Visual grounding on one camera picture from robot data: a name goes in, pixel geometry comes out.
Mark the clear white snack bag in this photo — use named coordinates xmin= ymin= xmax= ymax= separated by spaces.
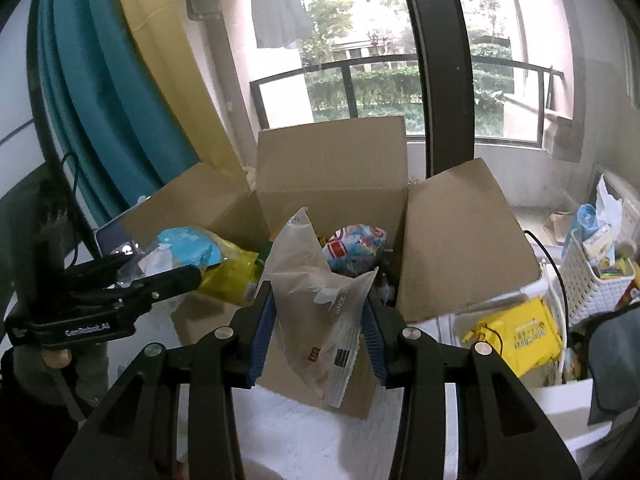
xmin=262 ymin=207 xmax=376 ymax=408

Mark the yellow snack bag in box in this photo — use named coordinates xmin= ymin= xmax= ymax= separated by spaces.
xmin=198 ymin=235 xmax=262 ymax=307

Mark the brown cardboard box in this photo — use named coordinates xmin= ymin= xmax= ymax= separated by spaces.
xmin=119 ymin=115 xmax=544 ymax=421

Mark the teal curtain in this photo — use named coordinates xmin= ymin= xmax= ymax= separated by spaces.
xmin=36 ymin=0 xmax=198 ymax=224

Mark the black charging cable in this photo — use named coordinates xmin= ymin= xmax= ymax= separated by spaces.
xmin=522 ymin=228 xmax=572 ymax=351

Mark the white plastic basket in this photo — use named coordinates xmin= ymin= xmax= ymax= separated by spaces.
xmin=560 ymin=230 xmax=634 ymax=327

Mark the yellow curtain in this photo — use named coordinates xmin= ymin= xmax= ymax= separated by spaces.
xmin=120 ymin=0 xmax=244 ymax=177

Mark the blue white snack bag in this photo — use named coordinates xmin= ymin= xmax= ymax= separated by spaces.
xmin=116 ymin=226 xmax=224 ymax=287

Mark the shrimp flakes snack bag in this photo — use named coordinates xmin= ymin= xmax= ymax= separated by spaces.
xmin=322 ymin=223 xmax=387 ymax=278

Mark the gloved left hand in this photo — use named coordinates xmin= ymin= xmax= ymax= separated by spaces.
xmin=13 ymin=344 xmax=108 ymax=408

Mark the tablet showing clock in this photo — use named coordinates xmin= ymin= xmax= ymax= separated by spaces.
xmin=93 ymin=196 xmax=149 ymax=257

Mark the yellow snack pack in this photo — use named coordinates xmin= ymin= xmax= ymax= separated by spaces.
xmin=461 ymin=298 xmax=563 ymax=377

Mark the black window frame post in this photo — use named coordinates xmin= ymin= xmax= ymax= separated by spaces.
xmin=406 ymin=0 xmax=475 ymax=177

